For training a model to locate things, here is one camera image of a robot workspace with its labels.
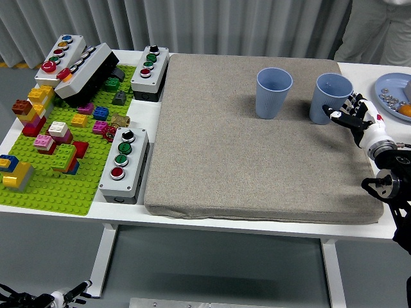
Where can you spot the black curved toy piece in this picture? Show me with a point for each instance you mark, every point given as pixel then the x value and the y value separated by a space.
pixel 118 74

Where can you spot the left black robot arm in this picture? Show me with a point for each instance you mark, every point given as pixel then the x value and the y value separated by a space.
pixel 22 300

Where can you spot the large yellow toy brick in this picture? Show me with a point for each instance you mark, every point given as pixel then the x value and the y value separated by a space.
pixel 16 174

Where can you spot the white toy brick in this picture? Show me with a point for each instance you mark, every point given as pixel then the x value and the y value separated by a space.
pixel 58 127

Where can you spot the magenta toy brick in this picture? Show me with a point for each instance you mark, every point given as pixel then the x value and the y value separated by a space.
pixel 86 109
pixel 65 138
pixel 33 122
pixel 99 127

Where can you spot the dark grey slope brick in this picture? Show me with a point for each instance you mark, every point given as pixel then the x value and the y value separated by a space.
pixel 119 97

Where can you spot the red toy brick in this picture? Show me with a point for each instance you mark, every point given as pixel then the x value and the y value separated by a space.
pixel 81 148
pixel 48 150
pixel 30 131

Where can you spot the brown toy brick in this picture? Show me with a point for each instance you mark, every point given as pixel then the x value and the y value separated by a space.
pixel 22 107

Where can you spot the four-button grey control box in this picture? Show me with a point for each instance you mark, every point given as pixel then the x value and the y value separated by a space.
pixel 160 64
pixel 135 160

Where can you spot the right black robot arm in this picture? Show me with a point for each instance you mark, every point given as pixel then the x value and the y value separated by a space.
pixel 391 163

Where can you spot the grey pleated curtain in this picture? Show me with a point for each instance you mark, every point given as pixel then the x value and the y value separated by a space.
pixel 96 19

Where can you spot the small yellow toy brick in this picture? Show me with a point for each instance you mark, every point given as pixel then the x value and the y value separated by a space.
pixel 79 121
pixel 38 109

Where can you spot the person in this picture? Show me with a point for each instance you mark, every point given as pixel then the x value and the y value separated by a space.
pixel 369 29

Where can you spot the white table leg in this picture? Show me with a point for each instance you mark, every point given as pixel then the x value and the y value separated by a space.
pixel 99 263
pixel 334 272

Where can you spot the large green toy brick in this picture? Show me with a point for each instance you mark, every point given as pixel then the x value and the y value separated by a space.
pixel 64 154

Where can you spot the small blue toy brick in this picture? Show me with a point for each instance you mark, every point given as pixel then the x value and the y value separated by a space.
pixel 100 113

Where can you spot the small green toy brick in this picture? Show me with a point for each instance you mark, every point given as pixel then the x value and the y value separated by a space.
pixel 111 84

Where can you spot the blue ribbed plastic cup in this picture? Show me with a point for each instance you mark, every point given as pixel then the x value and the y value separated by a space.
pixel 318 96
pixel 269 99

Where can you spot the pink toy brick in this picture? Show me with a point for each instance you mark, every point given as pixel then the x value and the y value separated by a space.
pixel 43 141

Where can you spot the green studded baseplate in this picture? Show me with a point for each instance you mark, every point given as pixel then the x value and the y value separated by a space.
pixel 64 192

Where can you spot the grey metal block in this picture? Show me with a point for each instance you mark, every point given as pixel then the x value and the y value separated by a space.
pixel 407 90

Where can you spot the five-button grey control box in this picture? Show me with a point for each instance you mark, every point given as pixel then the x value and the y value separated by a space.
pixel 75 45

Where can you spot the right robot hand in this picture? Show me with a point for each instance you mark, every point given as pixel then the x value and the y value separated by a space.
pixel 372 128

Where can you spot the tilted grey-black control box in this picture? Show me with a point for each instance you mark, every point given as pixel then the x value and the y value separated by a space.
pixel 93 61

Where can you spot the grey-brown fabric mat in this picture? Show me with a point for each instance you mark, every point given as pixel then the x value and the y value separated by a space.
pixel 241 160

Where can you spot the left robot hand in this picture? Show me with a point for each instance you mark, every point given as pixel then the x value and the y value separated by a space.
pixel 70 293

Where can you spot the orange fruit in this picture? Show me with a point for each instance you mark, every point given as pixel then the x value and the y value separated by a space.
pixel 405 110

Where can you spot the blue plate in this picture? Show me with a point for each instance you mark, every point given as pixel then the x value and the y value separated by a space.
pixel 393 85

